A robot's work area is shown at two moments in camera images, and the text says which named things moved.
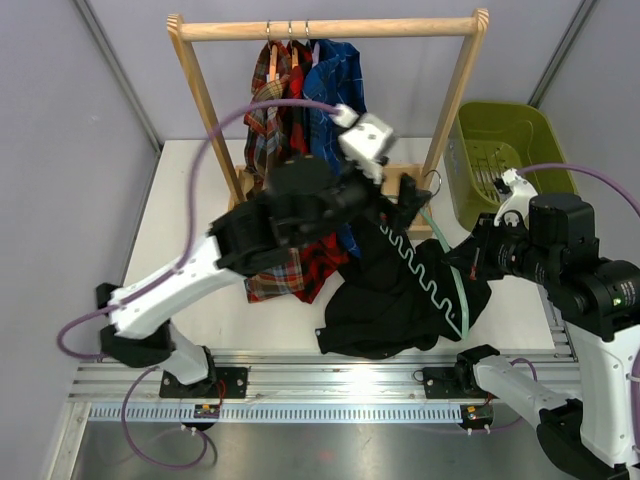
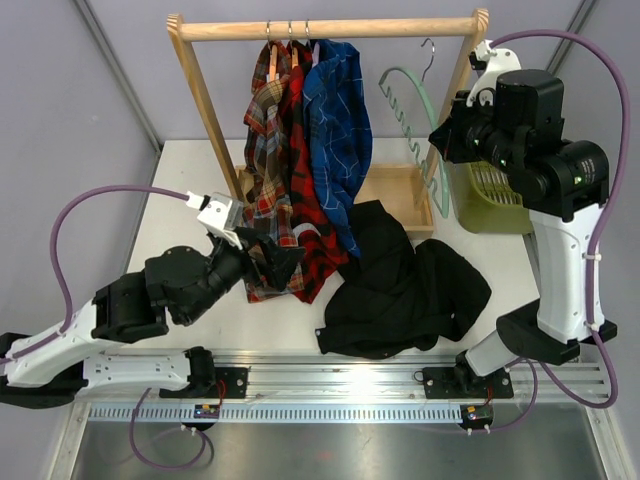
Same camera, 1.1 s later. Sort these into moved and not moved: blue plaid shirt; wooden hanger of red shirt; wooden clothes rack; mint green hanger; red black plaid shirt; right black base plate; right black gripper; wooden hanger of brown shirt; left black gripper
Moved: left black gripper; mint green hanger; right black gripper
Not moved: red black plaid shirt; wooden hanger of red shirt; right black base plate; blue plaid shirt; wooden hanger of brown shirt; wooden clothes rack
